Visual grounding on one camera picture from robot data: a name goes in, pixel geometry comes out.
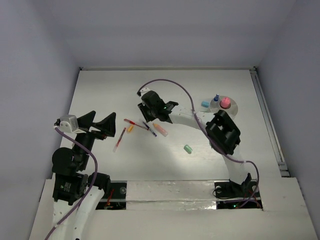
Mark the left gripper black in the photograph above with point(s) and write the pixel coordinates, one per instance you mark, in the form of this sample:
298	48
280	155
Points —
92	131

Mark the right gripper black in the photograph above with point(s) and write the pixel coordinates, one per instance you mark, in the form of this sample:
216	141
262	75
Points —
143	107

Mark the blue gel pen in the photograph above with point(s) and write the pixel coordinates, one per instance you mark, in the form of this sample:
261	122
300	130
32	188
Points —
149	129

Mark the red gel pen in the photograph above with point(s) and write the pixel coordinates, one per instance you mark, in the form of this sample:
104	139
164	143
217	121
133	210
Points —
135	124

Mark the orange marker cap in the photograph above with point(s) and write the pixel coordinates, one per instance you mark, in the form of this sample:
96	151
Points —
130	129

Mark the dark red refill pen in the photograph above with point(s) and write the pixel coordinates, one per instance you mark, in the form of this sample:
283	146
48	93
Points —
119	140

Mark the blue marker cap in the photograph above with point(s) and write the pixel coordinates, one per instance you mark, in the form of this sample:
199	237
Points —
205	104

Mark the blue spray bottle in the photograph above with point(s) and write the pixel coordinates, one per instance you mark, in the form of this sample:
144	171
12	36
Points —
216	98

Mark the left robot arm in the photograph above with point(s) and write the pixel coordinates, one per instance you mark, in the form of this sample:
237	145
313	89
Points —
76	194

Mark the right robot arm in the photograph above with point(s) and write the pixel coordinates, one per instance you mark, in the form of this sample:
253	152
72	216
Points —
219	128

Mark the orange highlighter marker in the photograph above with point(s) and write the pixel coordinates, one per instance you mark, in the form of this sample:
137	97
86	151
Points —
160	129

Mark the green marker cap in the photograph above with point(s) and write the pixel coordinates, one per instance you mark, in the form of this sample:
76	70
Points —
188	149

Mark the white round container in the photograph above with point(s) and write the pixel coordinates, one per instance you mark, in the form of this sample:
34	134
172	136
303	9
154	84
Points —
232	111

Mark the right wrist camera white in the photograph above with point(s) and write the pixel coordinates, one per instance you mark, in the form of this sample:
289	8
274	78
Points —
142	91

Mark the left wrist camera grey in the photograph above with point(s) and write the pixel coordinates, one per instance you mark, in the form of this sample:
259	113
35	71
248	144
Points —
68	124

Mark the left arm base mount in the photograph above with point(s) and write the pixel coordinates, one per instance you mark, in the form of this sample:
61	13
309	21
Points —
115	199

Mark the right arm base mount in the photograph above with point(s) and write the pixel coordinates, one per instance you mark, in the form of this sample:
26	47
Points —
230	196

